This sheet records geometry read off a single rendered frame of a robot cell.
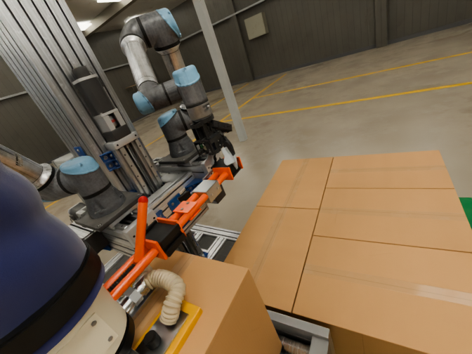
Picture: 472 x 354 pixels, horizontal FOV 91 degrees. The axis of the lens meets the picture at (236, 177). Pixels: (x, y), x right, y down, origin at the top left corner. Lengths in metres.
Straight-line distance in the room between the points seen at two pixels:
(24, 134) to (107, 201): 10.33
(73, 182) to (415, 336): 1.25
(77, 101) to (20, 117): 10.15
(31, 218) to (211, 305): 0.40
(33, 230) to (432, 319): 1.05
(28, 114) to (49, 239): 11.05
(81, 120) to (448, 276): 1.56
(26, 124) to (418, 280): 11.34
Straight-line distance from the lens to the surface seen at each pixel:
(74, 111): 1.26
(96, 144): 1.27
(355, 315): 1.01
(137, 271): 0.60
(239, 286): 0.62
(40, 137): 11.43
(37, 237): 0.45
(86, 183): 1.04
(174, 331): 0.60
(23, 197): 0.44
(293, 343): 0.97
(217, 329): 0.59
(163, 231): 0.65
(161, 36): 1.15
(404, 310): 1.04
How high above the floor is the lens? 1.43
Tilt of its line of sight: 27 degrees down
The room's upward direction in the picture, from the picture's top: 20 degrees counter-clockwise
